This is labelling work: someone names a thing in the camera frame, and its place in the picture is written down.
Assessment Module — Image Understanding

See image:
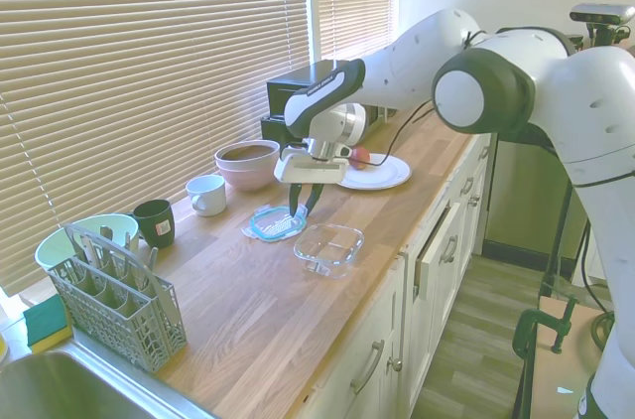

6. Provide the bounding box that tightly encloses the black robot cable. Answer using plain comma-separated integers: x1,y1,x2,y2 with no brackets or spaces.
346,100,434,168

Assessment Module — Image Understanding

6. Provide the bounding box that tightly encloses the clear glass food container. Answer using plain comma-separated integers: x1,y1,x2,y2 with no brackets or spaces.
293,222,366,281

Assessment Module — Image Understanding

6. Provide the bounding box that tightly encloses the stainless steel sink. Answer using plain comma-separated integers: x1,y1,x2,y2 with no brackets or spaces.
0,339,219,419

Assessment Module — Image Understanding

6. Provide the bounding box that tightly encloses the clear lid with teal rim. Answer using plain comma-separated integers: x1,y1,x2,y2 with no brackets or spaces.
246,204,310,245

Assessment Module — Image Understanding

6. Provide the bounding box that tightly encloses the red apple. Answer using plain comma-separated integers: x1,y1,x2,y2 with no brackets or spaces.
348,145,371,170

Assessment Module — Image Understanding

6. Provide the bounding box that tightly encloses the dark green cup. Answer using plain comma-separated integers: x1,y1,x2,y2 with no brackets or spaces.
131,199,177,248

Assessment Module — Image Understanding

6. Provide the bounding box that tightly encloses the mint green bowl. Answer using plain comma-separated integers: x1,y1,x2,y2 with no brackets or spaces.
34,213,140,274

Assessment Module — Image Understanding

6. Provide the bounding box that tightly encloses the white ceramic mug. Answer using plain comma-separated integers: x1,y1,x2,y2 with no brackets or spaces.
186,174,228,217

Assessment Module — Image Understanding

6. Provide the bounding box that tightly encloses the white handled utensil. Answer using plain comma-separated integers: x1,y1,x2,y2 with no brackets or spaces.
80,233,99,265

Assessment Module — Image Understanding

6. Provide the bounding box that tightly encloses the grey plastic cutlery basket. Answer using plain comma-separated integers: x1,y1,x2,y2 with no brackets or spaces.
48,222,189,374

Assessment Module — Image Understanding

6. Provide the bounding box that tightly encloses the pink bowl with brown inside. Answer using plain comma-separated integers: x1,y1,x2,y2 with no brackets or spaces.
214,139,281,193

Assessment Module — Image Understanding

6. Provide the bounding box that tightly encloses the long silver drawer handle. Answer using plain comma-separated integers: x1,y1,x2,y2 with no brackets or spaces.
349,339,386,396

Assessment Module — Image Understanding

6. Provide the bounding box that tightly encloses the green and yellow sponge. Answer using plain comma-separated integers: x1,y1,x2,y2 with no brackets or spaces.
22,295,74,354

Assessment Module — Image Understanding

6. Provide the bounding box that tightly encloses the grey stereo camera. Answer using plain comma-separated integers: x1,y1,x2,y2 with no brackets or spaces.
569,3,635,47

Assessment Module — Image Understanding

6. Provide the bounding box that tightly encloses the open white cabinet drawer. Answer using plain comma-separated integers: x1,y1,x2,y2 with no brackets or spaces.
413,200,463,302

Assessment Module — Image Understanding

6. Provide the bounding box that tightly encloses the wide beige window blind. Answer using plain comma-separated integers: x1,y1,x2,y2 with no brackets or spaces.
0,0,312,298

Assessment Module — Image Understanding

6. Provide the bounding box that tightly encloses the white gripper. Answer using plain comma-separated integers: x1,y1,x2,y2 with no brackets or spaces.
274,138,354,217

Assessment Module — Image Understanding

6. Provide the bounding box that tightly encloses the wooden robot mount board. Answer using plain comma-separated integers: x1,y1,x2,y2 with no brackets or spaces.
524,294,617,419

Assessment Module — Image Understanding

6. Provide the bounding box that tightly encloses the silver open drawer handle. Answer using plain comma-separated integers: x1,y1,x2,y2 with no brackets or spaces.
440,235,459,266

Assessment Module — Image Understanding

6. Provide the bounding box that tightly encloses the black camera stand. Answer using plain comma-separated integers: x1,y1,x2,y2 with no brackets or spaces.
539,180,579,299

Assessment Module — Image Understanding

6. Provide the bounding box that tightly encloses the white dinner plate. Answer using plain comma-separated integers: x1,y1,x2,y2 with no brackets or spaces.
338,153,413,191

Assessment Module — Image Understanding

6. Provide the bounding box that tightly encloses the green metal clamp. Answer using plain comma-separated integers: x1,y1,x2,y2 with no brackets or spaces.
512,295,579,361

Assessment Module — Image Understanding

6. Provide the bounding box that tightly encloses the black toaster oven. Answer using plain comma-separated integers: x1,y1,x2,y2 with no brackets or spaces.
260,60,398,153

